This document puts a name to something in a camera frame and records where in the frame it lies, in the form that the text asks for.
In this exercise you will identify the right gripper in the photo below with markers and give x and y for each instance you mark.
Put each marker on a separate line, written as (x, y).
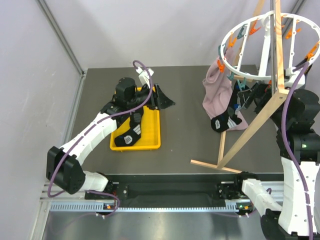
(263, 91)

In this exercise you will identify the black sock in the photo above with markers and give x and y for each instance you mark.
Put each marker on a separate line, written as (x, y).
(133, 134)
(230, 119)

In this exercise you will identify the white round clip hanger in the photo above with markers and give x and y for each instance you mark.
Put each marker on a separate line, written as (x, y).
(248, 27)

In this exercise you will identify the orange clothespin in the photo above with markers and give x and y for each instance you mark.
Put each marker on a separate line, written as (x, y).
(221, 65)

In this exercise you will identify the yellow plastic tray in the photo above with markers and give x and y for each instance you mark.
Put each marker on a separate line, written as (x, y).
(150, 133)

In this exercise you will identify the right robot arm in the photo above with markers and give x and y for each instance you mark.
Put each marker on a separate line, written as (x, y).
(299, 147)

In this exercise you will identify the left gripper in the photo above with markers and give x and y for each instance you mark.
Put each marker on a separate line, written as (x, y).
(165, 101)

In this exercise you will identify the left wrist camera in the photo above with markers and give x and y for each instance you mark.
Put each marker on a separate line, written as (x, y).
(143, 76)

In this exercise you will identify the teal clothespin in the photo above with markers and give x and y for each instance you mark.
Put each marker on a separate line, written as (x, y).
(231, 76)
(242, 84)

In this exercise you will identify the pink cloth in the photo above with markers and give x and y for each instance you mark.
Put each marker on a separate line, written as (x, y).
(218, 90)

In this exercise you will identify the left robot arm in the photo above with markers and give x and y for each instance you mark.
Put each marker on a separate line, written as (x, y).
(64, 164)

